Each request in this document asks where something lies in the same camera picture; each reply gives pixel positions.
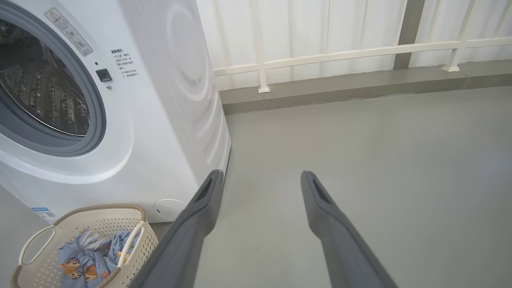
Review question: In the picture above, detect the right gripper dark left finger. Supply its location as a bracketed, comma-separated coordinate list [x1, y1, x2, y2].
[130, 169, 224, 288]

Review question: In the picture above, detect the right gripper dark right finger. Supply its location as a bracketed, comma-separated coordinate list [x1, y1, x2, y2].
[301, 171, 398, 288]

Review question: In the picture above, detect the blue cartoon print garment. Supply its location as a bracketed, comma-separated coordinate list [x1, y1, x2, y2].
[58, 229, 120, 288]
[107, 230, 140, 266]

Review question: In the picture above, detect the white front-load washing machine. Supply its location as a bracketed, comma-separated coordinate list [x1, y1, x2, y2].
[0, 0, 232, 223]

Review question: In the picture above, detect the round white filter cover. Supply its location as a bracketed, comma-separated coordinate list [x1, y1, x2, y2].
[154, 199, 188, 221]

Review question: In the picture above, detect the cream laundry basket brown rim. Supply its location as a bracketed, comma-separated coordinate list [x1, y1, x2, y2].
[11, 204, 159, 288]

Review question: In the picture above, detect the blue energy label sticker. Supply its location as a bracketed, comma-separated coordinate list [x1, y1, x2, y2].
[31, 207, 59, 224]

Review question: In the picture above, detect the white metal railing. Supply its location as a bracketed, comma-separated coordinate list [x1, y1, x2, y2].
[212, 0, 512, 93]

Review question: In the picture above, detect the grey warning sticker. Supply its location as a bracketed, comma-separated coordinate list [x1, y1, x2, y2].
[44, 7, 94, 56]

